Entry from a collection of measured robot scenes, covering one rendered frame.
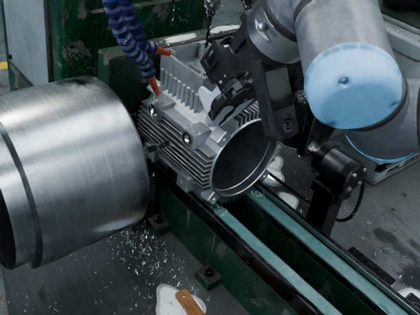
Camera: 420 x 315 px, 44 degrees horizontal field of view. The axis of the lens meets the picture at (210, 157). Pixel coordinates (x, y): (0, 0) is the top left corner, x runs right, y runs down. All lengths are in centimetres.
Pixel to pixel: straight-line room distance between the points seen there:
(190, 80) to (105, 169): 25
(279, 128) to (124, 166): 22
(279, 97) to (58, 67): 46
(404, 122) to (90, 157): 39
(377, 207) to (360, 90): 76
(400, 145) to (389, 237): 56
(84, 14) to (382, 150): 58
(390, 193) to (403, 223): 10
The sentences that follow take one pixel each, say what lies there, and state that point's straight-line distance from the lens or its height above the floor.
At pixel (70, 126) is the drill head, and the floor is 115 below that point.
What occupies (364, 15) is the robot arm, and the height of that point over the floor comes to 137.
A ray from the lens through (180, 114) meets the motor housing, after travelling 90.
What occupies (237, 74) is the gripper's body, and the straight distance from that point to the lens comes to 72.
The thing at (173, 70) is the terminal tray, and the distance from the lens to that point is 91.
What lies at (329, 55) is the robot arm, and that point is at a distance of 52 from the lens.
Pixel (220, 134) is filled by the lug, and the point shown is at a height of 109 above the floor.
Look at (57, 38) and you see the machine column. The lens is 98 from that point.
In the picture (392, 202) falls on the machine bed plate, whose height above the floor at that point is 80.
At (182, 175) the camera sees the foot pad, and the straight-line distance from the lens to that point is 89.
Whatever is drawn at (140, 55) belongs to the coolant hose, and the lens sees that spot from 77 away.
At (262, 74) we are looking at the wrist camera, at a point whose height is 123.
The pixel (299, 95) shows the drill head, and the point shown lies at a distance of 102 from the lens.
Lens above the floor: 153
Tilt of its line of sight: 36 degrees down
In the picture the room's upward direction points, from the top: 9 degrees clockwise
